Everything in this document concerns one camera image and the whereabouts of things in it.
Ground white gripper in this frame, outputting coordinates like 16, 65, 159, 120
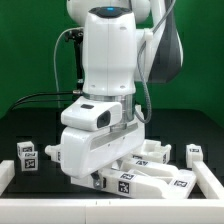
59, 104, 146, 191

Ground white chair side frame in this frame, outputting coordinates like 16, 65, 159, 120
71, 158, 196, 199

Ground white chair seat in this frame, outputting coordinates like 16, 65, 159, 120
132, 139, 172, 164

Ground white cube front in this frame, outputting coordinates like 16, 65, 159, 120
20, 151, 38, 171

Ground white cube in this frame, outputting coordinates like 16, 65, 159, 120
20, 151, 38, 171
186, 144, 203, 168
17, 141, 34, 156

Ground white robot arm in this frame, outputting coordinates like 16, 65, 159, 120
60, 0, 183, 189

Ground white front barrier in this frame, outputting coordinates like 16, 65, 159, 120
0, 199, 224, 224

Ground white barrier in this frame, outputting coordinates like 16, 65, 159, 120
0, 199, 224, 224
0, 160, 15, 196
192, 161, 224, 200

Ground white left barrier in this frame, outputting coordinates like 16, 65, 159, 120
0, 160, 15, 196

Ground white right barrier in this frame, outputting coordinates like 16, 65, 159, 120
192, 161, 224, 200

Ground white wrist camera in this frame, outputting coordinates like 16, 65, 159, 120
61, 98, 122, 131

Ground black camera stand pole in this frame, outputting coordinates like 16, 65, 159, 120
74, 41, 84, 95

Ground black base cables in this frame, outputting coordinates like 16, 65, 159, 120
7, 89, 84, 113

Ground grey arm hose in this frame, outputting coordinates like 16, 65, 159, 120
134, 0, 178, 125

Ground grey camera cable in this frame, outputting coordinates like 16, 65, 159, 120
53, 27, 84, 109

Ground black camera on stand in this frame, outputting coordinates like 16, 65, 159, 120
65, 29, 83, 43

